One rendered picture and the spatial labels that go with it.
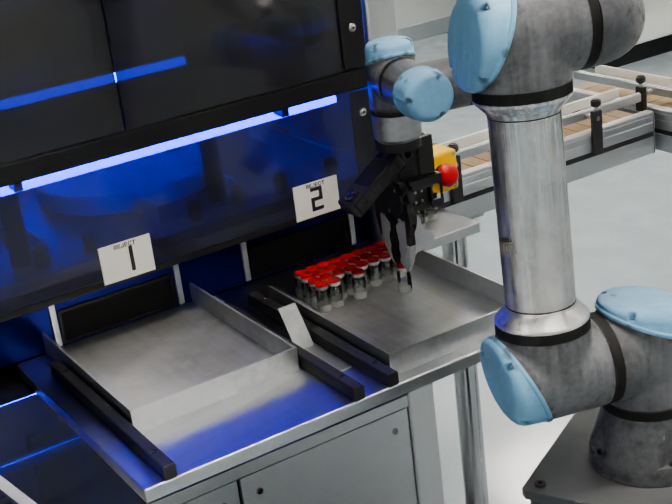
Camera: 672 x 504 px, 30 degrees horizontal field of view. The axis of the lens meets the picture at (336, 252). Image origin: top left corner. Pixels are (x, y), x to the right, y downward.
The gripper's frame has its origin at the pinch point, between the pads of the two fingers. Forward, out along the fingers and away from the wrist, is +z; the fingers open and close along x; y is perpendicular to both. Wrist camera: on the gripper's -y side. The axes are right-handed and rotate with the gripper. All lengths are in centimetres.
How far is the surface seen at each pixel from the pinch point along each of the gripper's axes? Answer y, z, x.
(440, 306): 0.8, 5.1, -9.0
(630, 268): 172, 93, 128
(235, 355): -30.7, 5.1, -0.4
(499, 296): 7.9, 4.0, -14.8
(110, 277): -42.1, -6.7, 14.9
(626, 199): 217, 93, 176
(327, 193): -2.9, -8.9, 15.1
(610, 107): 73, -3, 29
